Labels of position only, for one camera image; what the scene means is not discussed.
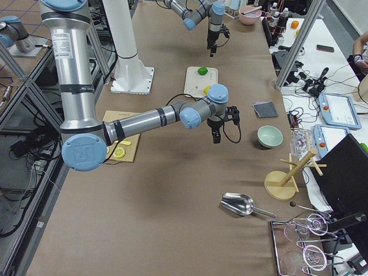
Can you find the grey folded cloth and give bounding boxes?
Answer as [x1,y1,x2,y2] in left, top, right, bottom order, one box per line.
[252,101,278,118]

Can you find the green lime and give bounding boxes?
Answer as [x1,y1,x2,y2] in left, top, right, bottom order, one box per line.
[197,67,209,76]

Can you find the mint green bowl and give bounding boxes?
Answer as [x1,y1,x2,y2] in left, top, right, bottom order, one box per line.
[257,125,283,148]

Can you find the wooden cutting board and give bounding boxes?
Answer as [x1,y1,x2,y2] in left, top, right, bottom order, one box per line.
[103,110,140,164]

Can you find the black device holder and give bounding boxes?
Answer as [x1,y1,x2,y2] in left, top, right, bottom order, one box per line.
[271,50,298,86]

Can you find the white rabbit tray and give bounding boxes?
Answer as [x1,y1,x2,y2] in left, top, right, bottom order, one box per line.
[184,67,218,98]

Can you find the black monitor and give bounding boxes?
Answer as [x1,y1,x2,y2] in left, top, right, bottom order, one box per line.
[313,134,367,218]

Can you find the aluminium frame post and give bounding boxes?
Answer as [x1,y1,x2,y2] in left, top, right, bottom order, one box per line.
[274,0,326,90]

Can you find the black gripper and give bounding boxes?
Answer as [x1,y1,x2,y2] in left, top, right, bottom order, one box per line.
[206,106,240,144]
[207,24,230,57]

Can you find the black framed tray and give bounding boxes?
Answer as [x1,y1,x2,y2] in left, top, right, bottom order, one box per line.
[270,221,347,275]

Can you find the yellow plastic knife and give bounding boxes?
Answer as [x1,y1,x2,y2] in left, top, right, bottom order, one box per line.
[114,140,132,146]

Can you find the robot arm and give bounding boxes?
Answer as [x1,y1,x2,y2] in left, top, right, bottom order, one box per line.
[39,1,242,171]
[162,0,230,57]

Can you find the copper wire bottle rack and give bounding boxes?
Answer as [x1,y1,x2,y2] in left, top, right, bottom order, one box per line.
[263,1,289,39]

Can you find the metal scoop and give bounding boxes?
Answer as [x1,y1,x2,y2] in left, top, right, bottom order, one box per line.
[221,193,276,218]

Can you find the wine glass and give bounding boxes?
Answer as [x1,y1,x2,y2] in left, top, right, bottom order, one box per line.
[283,213,328,242]
[280,245,327,275]

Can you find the blue teach pendant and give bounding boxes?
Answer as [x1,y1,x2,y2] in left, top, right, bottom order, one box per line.
[313,124,350,158]
[318,92,362,130]

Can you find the pink bowl with ice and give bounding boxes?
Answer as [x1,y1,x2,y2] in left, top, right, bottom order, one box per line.
[239,6,262,26]

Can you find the yellow lemon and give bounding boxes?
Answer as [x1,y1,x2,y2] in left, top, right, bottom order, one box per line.
[204,86,211,96]

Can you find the wooden mug tree stand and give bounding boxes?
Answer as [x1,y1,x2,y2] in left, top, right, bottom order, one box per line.
[264,148,327,201]

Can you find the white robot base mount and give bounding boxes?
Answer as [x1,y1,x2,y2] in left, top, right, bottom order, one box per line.
[103,1,155,95]

